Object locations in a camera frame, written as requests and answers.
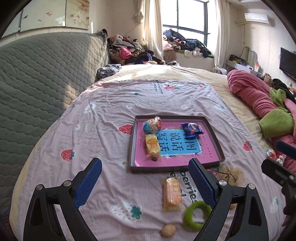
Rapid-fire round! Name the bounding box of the red white candy packet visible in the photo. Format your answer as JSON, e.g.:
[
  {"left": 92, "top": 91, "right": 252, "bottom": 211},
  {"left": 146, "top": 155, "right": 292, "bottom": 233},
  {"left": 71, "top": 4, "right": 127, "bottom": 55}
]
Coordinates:
[{"left": 266, "top": 149, "right": 287, "bottom": 166}]

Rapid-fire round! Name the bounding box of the white side desk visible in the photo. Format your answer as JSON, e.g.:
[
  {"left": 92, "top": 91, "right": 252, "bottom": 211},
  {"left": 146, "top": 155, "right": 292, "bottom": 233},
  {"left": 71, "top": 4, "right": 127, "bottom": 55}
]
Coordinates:
[{"left": 226, "top": 54, "right": 263, "bottom": 78}]

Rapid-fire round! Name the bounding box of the clothes pile on windowsill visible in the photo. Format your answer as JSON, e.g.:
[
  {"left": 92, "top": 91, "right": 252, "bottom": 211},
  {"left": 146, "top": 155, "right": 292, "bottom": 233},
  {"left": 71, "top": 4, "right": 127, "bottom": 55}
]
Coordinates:
[{"left": 163, "top": 29, "right": 214, "bottom": 58}]

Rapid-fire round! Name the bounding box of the round colourful snack ball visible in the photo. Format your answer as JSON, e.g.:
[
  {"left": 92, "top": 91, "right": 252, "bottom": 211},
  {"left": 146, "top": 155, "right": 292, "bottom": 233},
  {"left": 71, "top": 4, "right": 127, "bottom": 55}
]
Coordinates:
[{"left": 142, "top": 116, "right": 162, "bottom": 135}]

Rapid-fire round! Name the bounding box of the green fleece blanket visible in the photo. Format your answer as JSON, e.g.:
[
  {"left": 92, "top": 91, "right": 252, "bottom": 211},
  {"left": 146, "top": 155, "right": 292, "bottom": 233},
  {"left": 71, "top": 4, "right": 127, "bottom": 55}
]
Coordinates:
[{"left": 259, "top": 88, "right": 295, "bottom": 139}]

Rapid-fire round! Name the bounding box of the pink rolled blanket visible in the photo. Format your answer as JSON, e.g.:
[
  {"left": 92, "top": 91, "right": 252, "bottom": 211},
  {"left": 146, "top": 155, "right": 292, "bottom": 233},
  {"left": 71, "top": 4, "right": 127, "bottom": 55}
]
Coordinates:
[{"left": 226, "top": 69, "right": 296, "bottom": 174}]

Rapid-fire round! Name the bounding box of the beige fabric scrunchie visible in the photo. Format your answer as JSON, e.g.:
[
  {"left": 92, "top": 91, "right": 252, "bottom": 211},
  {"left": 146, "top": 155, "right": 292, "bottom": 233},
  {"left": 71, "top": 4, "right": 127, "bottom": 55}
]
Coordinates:
[{"left": 214, "top": 164, "right": 245, "bottom": 186}]

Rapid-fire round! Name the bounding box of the dark patterned cloth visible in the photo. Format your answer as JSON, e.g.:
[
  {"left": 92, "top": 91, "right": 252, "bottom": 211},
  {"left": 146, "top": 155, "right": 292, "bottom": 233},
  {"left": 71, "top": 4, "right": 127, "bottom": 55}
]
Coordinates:
[{"left": 96, "top": 64, "right": 121, "bottom": 80}]

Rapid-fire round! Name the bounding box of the left cream curtain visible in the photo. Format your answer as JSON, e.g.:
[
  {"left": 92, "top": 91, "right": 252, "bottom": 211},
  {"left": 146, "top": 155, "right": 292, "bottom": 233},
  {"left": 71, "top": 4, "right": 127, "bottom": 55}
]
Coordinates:
[{"left": 134, "top": 0, "right": 163, "bottom": 60}]

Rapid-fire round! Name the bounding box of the floral wall painting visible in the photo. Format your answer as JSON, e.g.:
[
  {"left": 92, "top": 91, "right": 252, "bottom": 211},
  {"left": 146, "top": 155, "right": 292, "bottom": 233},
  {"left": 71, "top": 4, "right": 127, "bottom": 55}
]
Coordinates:
[{"left": 3, "top": 0, "right": 89, "bottom": 37}]

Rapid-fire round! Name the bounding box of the blue cookie packet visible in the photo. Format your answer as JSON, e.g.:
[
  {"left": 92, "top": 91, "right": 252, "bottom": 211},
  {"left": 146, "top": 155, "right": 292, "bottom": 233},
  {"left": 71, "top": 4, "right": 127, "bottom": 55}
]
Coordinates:
[{"left": 181, "top": 122, "right": 204, "bottom": 138}]

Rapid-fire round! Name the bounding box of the grey quilted headboard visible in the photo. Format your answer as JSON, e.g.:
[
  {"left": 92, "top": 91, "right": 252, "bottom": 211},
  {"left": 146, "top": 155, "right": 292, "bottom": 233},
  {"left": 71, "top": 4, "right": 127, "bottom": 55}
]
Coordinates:
[{"left": 1, "top": 32, "right": 108, "bottom": 222}]

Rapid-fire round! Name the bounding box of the yellow cake packet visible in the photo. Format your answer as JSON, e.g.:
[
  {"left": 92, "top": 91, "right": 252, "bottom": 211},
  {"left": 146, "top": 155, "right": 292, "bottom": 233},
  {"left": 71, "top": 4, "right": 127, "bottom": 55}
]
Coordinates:
[{"left": 145, "top": 134, "right": 161, "bottom": 161}]

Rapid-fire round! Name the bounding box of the clothes pile by headboard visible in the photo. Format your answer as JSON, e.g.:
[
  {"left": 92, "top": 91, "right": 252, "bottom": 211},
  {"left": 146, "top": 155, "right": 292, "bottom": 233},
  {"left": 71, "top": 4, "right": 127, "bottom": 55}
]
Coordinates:
[{"left": 107, "top": 35, "right": 165, "bottom": 65}]

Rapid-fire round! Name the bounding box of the cream curtain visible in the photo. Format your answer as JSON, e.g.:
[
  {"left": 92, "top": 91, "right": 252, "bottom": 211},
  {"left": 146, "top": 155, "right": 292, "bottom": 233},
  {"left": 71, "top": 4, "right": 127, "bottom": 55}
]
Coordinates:
[
  {"left": 214, "top": 0, "right": 230, "bottom": 68},
  {"left": 134, "top": 0, "right": 163, "bottom": 60}
]

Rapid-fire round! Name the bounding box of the white air conditioner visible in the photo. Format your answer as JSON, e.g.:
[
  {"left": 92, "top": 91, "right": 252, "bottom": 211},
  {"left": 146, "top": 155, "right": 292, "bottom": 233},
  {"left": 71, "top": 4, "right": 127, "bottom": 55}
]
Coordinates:
[{"left": 244, "top": 13, "right": 269, "bottom": 25}]

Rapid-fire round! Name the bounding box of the orange cake packet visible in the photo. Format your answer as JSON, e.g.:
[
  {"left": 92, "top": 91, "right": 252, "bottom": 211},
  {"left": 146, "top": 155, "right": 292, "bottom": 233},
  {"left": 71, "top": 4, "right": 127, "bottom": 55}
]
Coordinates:
[{"left": 162, "top": 177, "right": 183, "bottom": 212}]

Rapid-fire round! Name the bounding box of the pink and blue book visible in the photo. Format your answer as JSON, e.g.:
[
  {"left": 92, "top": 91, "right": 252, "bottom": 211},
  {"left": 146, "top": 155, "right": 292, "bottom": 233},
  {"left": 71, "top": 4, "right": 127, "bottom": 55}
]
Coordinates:
[{"left": 134, "top": 120, "right": 220, "bottom": 168}]

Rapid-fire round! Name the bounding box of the right cream curtain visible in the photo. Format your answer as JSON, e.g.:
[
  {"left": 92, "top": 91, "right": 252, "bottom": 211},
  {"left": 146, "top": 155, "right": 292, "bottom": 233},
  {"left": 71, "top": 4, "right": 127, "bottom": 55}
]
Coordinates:
[{"left": 214, "top": 0, "right": 230, "bottom": 68}]

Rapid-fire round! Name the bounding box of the black television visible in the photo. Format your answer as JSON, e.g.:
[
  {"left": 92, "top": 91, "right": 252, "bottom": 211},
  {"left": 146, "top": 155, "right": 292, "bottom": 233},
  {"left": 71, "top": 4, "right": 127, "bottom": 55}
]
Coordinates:
[{"left": 280, "top": 48, "right": 296, "bottom": 80}]

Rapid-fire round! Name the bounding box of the green hair scrunchie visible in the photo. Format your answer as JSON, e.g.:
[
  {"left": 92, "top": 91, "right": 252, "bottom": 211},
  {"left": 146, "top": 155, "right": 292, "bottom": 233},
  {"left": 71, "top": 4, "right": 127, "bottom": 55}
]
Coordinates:
[{"left": 183, "top": 201, "right": 212, "bottom": 231}]

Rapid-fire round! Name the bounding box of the brown walnut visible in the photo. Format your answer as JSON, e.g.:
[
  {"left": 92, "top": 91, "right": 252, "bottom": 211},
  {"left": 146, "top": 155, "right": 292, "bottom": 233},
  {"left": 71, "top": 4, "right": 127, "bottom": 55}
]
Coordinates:
[{"left": 161, "top": 224, "right": 176, "bottom": 238}]

